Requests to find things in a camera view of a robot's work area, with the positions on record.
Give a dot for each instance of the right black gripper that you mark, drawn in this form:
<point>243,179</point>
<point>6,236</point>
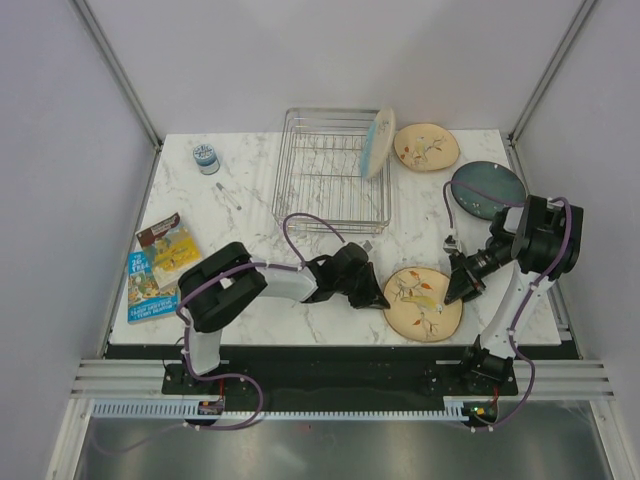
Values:
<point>458,280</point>

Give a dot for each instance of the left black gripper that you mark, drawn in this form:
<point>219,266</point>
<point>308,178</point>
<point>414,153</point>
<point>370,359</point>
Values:
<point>372,295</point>

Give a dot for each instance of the cream plate with yellow bird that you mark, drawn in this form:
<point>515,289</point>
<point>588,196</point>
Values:
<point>418,311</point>

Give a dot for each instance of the blue and cream plate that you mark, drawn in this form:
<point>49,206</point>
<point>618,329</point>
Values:
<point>378,143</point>

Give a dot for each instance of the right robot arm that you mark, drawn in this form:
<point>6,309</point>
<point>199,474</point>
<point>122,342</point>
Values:
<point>541,240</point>

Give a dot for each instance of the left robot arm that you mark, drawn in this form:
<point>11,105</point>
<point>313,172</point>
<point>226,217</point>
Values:
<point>217,290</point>

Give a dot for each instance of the dark teal plate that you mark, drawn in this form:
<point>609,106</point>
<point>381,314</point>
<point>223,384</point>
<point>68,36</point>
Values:
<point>483,188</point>

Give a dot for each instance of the cream plate with blue bird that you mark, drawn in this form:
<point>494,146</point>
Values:
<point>426,147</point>

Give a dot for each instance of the white pen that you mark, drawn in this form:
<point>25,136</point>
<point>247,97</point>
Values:
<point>229,196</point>

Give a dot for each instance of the brown and yellow book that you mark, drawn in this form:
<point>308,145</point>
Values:
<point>170,250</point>

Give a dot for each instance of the small blue-lidded jar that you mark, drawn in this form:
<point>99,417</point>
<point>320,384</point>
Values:
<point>206,159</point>

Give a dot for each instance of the blue paperback book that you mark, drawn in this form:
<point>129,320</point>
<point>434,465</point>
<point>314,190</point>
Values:
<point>145,300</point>

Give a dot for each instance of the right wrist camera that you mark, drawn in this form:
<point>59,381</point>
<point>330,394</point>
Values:
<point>451,244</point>

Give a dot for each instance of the metal wire dish rack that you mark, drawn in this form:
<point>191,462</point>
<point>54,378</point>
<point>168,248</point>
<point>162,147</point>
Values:
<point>318,171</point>

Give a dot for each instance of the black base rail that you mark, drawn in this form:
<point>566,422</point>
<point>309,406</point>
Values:
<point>314,379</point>

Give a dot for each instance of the white cable duct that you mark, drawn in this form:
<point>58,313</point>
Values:
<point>155,409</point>

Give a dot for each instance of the aluminium frame profile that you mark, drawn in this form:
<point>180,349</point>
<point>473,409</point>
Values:
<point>100,40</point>

